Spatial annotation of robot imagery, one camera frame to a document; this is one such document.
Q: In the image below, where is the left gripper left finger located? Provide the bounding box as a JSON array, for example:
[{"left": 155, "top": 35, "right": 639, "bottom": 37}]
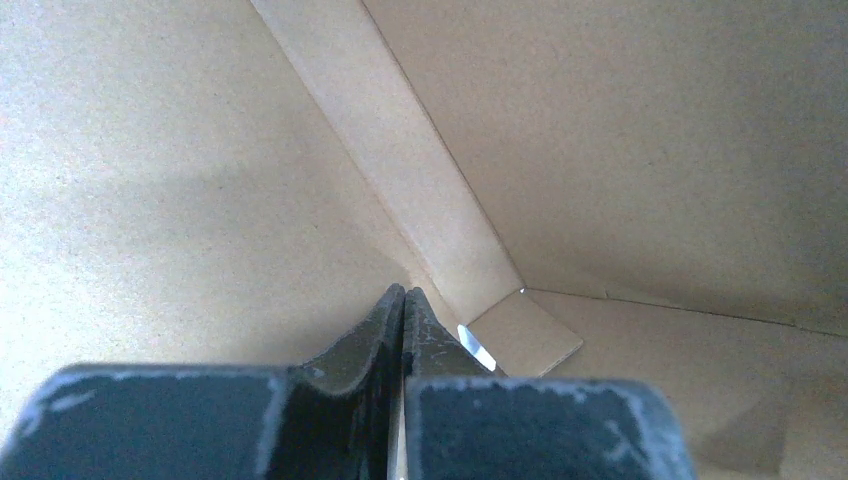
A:
[{"left": 1, "top": 285, "right": 405, "bottom": 479}]

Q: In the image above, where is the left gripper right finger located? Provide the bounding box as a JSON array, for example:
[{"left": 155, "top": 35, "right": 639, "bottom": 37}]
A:
[{"left": 403, "top": 288, "right": 696, "bottom": 479}]

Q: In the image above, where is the brown cardboard box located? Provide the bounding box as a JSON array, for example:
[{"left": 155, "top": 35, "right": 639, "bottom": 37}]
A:
[{"left": 1, "top": 1, "right": 847, "bottom": 479}]

